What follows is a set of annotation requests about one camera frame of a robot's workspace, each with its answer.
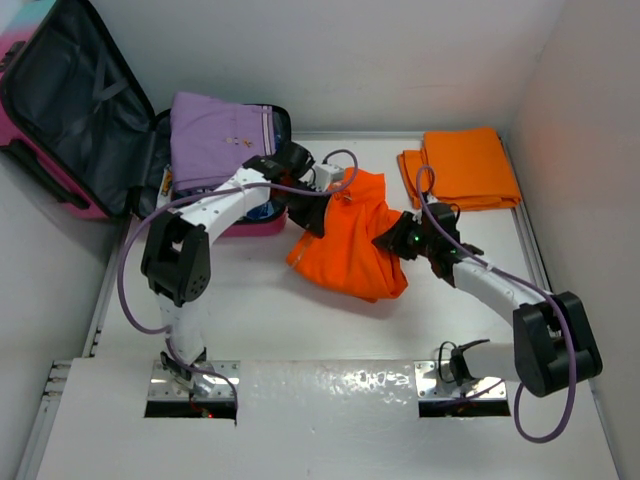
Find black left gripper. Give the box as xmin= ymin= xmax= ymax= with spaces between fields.
xmin=274 ymin=181 xmax=329 ymax=236

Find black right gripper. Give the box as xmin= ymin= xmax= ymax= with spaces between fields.
xmin=373 ymin=211 xmax=435 ymax=261

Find blue white patterned shorts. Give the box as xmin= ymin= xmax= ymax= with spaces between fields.
xmin=245 ymin=202 xmax=274 ymax=222

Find orange polo shirt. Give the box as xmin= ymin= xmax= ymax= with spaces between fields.
xmin=286 ymin=170 xmax=408 ymax=303

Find orange cloth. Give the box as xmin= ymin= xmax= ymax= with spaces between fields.
xmin=397 ymin=127 xmax=522 ymax=211

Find purple shirt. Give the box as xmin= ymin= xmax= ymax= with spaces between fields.
xmin=170 ymin=92 xmax=276 ymax=192

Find pink suitcase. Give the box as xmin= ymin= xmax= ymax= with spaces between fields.
xmin=1 ymin=1 xmax=292 ymax=220

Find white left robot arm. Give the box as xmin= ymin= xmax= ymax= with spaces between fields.
xmin=141 ymin=142 xmax=345 ymax=383

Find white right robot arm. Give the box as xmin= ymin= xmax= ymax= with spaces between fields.
xmin=372 ymin=203 xmax=603 ymax=398

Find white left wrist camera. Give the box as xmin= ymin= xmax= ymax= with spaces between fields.
xmin=311 ymin=163 xmax=345 ymax=191

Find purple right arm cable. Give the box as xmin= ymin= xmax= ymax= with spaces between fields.
xmin=415 ymin=165 xmax=577 ymax=444

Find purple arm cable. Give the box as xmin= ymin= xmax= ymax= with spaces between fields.
xmin=117 ymin=148 xmax=359 ymax=416
xmin=415 ymin=165 xmax=577 ymax=444

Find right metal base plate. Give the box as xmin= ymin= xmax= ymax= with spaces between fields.
xmin=414 ymin=360 xmax=507 ymax=402

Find metal base plate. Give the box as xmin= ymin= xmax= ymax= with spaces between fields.
xmin=414 ymin=360 xmax=507 ymax=402
xmin=146 ymin=360 xmax=239 ymax=402

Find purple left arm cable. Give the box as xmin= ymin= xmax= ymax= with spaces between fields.
xmin=117 ymin=148 xmax=359 ymax=416

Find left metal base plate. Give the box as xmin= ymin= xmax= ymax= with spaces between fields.
xmin=146 ymin=360 xmax=239 ymax=402

